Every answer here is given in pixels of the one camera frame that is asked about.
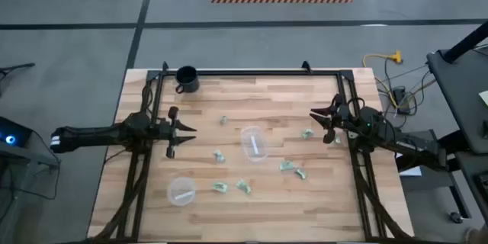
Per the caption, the black tripod leg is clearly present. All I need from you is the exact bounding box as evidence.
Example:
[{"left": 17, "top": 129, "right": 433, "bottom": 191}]
[{"left": 0, "top": 63, "right": 36, "bottom": 85}]

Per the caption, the black side table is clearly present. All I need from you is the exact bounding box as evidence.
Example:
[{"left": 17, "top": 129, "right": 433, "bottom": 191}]
[{"left": 425, "top": 47, "right": 488, "bottom": 156}]

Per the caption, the black power adapter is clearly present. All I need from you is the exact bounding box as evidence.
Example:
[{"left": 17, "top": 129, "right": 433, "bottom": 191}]
[{"left": 392, "top": 86, "right": 412, "bottom": 115}]

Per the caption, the clear oval plastic bin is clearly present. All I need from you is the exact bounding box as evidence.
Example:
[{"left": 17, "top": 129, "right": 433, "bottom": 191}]
[{"left": 239, "top": 125, "right": 270, "bottom": 163}]

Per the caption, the black metal mug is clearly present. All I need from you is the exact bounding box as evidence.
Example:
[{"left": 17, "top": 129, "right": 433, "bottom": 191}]
[{"left": 174, "top": 65, "right": 201, "bottom": 95}]

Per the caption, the white paper sheet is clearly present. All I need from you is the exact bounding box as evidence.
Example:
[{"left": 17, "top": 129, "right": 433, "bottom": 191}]
[{"left": 396, "top": 152, "right": 423, "bottom": 178}]

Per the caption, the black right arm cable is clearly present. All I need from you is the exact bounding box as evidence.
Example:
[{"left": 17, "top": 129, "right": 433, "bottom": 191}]
[{"left": 346, "top": 96, "right": 367, "bottom": 110}]

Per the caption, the computer tower with blue light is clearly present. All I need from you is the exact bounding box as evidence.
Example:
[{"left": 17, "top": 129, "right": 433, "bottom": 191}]
[{"left": 0, "top": 116, "right": 34, "bottom": 157}]

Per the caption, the clear round plastic container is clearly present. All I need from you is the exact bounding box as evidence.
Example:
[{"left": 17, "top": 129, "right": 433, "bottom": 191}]
[{"left": 166, "top": 176, "right": 197, "bottom": 207}]

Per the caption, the yellow extension cable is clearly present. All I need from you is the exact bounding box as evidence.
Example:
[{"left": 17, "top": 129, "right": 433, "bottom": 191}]
[{"left": 361, "top": 50, "right": 435, "bottom": 110}]

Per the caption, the black caster wheel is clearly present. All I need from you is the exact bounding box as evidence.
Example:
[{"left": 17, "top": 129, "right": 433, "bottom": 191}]
[{"left": 448, "top": 210, "right": 464, "bottom": 225}]

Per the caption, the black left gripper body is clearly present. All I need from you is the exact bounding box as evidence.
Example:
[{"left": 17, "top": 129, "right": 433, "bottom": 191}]
[{"left": 154, "top": 105, "right": 181, "bottom": 159}]

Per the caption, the black slanted pole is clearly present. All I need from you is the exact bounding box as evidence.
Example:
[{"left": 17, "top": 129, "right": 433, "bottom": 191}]
[{"left": 441, "top": 21, "right": 488, "bottom": 64}]

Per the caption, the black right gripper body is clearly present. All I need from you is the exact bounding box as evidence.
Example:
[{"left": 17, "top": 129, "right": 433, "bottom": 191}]
[{"left": 323, "top": 93, "right": 358, "bottom": 145}]

